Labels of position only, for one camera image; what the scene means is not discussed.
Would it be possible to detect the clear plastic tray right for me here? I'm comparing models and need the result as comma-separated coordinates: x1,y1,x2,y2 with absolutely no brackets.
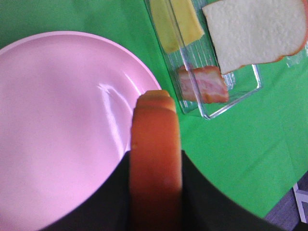
143,0,308,120

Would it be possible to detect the bread slice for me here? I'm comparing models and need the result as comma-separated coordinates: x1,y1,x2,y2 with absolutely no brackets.
202,0,308,74
129,90,182,231

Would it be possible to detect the yellow cheese slice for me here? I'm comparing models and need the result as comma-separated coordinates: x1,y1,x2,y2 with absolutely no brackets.
150,0,205,54

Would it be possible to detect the green tablecloth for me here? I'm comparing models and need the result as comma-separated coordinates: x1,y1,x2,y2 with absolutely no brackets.
0,0,308,217

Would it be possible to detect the pink plate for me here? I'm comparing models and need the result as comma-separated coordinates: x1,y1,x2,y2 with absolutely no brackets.
0,31,160,231

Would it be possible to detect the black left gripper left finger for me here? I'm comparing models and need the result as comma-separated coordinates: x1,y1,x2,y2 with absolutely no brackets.
42,152,129,231

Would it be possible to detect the bread slice top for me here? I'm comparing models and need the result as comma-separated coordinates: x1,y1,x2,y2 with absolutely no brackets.
202,0,308,74

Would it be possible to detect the bread slice bottom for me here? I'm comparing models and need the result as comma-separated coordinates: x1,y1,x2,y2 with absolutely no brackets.
129,90,182,231

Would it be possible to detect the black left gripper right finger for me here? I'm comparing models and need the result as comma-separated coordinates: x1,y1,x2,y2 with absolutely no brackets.
181,151,281,231

